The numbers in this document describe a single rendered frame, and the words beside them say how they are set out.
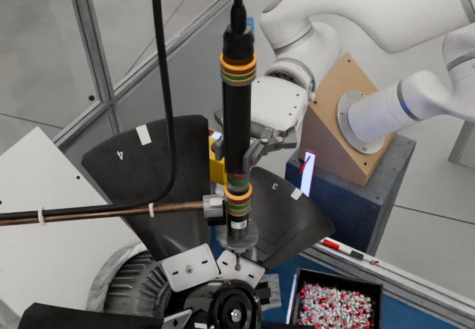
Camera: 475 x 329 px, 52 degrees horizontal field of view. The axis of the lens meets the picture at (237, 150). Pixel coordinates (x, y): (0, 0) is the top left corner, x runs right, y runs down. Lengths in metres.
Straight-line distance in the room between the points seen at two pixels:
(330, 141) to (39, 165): 0.77
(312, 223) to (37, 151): 0.57
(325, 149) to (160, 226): 0.68
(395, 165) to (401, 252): 1.02
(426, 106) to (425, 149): 1.74
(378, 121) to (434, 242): 1.32
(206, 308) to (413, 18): 0.55
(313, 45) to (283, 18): 0.07
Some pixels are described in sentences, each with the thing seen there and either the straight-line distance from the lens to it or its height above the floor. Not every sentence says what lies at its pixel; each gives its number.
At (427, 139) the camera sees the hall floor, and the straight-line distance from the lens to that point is 3.07.
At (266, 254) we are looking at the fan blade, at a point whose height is 1.19.
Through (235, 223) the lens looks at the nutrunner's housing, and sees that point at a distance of 0.80.
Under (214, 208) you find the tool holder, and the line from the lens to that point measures 0.77.
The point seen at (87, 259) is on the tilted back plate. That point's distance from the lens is 1.02.
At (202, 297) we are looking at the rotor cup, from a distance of 0.85.
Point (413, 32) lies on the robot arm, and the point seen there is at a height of 1.61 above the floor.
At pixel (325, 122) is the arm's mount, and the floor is 1.10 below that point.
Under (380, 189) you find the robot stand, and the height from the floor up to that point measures 0.93.
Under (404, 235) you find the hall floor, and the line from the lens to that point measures 2.57.
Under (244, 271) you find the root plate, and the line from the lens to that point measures 0.95.
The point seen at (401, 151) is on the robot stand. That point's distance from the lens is 1.58.
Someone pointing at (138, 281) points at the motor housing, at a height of 1.18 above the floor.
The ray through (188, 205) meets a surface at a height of 1.40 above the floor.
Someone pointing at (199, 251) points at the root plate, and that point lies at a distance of 0.87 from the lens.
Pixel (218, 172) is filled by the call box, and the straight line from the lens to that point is 1.31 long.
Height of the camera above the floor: 2.01
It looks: 46 degrees down
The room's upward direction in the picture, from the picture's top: straight up
